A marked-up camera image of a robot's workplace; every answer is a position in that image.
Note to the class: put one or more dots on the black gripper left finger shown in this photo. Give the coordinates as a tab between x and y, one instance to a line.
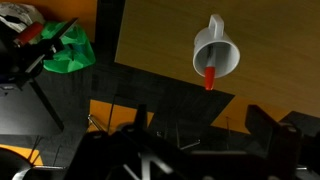
140	116

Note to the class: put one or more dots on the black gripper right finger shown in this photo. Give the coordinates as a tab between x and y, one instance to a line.
266	130

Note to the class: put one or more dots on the white crumpled plastic bag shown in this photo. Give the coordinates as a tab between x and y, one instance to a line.
16	11

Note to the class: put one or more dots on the red-capped marker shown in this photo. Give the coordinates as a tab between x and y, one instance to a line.
209	78

